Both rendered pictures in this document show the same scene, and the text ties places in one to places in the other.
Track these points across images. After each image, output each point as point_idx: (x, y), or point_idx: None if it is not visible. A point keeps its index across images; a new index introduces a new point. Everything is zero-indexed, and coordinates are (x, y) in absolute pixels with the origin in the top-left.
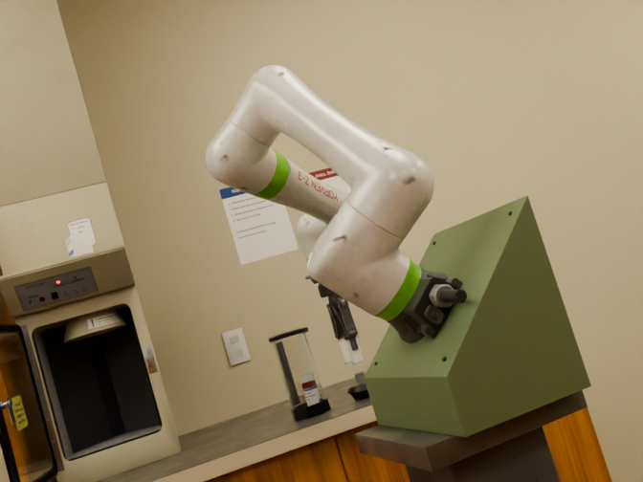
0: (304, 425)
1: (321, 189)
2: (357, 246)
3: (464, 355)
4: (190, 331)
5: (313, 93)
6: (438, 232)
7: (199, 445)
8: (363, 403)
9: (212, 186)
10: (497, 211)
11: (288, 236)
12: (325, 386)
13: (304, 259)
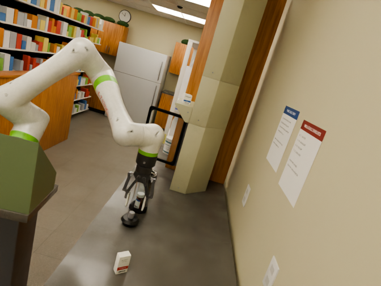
0: (118, 198)
1: (104, 105)
2: None
3: None
4: (249, 172)
5: (54, 54)
6: (33, 141)
7: (172, 193)
8: (113, 214)
9: (286, 101)
10: None
11: (279, 160)
12: (238, 257)
13: (273, 182)
